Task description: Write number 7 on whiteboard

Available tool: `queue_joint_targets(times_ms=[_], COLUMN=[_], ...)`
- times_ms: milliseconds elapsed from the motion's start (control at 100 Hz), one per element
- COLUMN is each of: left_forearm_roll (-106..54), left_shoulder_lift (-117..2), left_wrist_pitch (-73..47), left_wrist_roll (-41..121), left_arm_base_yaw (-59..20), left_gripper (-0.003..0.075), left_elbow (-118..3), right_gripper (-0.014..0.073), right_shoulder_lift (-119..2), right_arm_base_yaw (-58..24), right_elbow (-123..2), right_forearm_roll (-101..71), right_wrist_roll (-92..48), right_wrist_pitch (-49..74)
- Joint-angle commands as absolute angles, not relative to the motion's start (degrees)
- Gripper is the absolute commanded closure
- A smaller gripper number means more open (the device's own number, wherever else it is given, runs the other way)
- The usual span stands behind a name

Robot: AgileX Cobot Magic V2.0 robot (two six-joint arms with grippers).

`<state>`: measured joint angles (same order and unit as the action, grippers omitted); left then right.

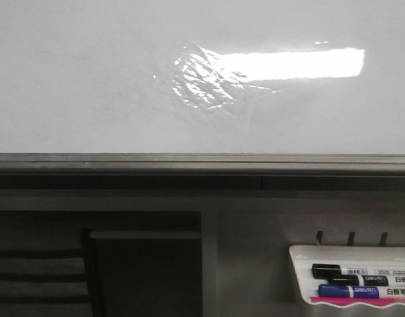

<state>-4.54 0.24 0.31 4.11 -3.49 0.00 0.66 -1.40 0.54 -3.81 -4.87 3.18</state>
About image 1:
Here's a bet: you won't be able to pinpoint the black slatted chair back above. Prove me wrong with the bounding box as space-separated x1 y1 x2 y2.
0 229 106 316

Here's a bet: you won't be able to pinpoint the white plastic marker tray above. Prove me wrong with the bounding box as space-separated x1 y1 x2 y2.
289 245 405 316

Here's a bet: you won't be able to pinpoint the white whiteboard surface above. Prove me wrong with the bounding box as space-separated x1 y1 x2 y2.
0 1 405 154

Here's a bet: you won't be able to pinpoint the black capped whiteboard marker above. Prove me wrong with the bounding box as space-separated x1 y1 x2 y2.
311 264 405 279

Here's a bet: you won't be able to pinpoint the grey whiteboard frame rail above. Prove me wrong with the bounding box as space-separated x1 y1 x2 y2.
0 153 405 192

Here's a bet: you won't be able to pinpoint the grey pegboard stand panel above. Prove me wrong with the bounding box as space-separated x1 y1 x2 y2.
202 198 405 316

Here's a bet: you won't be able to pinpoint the blue capped whiteboard marker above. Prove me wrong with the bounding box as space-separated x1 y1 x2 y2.
318 284 405 299

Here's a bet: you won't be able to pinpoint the pink highlighter marker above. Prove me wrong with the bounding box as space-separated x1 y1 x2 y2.
310 297 405 306

